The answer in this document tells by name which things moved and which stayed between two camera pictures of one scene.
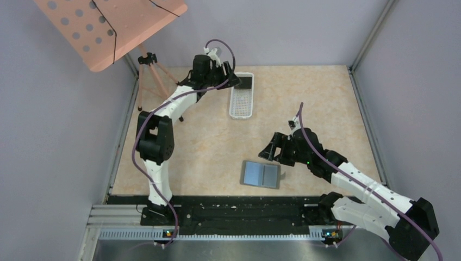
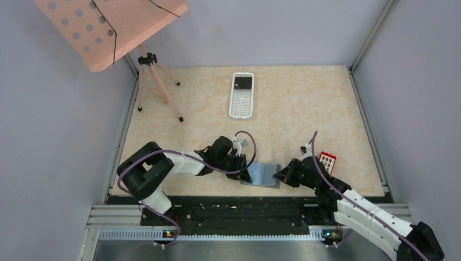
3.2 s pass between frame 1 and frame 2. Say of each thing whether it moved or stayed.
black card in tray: stayed
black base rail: stayed
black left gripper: moved
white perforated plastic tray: stayed
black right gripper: moved
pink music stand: stayed
